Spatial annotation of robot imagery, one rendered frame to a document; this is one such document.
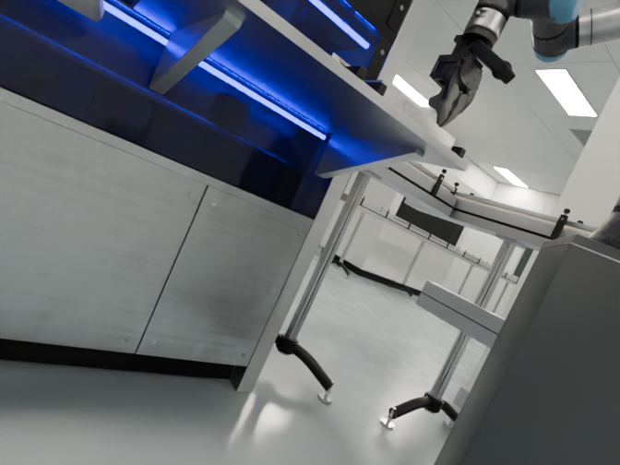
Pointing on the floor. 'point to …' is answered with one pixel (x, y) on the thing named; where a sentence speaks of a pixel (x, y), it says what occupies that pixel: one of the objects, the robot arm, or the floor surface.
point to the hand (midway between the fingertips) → (444, 122)
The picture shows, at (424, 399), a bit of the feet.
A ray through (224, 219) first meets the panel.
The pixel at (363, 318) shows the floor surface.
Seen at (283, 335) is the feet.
